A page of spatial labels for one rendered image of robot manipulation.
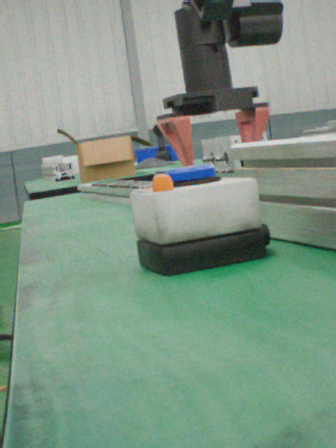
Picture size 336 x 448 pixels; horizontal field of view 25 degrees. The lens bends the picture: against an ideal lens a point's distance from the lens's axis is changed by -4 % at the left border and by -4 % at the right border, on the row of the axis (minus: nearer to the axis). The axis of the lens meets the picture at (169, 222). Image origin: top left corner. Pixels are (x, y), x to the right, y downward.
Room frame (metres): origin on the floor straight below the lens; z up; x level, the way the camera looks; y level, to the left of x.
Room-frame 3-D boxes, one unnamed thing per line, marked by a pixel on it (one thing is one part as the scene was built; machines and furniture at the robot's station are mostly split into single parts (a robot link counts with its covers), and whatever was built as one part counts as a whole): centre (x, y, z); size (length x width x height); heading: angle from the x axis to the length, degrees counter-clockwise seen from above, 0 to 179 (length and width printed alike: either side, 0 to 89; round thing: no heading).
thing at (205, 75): (0.93, -0.07, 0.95); 0.10 x 0.07 x 0.07; 106
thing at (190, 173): (0.61, -0.02, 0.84); 0.04 x 0.04 x 0.02
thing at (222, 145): (1.79, -0.17, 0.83); 0.11 x 0.10 x 0.10; 107
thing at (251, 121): (0.94, -0.09, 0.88); 0.07 x 0.07 x 0.09; 16
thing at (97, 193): (1.42, 0.06, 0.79); 0.96 x 0.04 x 0.03; 15
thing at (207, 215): (0.61, -0.03, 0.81); 0.10 x 0.08 x 0.06; 105
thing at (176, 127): (0.93, -0.04, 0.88); 0.07 x 0.07 x 0.09; 16
